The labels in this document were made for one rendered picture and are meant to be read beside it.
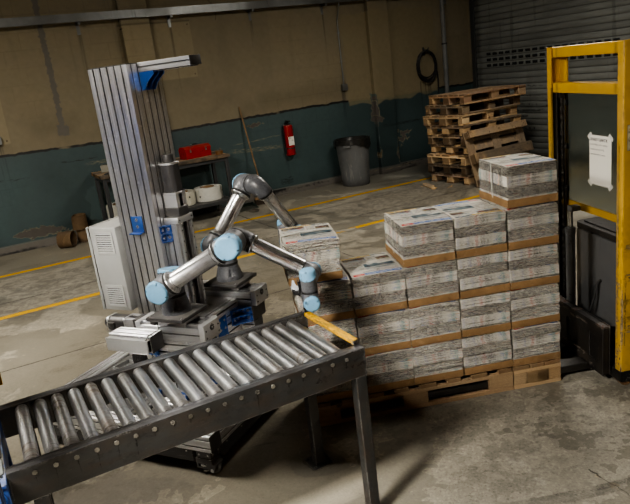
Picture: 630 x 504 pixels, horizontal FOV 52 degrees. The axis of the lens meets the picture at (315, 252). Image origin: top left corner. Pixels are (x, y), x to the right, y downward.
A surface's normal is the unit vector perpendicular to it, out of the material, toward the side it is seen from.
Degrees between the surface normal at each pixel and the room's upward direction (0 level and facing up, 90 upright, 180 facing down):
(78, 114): 90
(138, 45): 90
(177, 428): 90
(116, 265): 90
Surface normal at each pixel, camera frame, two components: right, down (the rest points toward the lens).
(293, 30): 0.48, 0.18
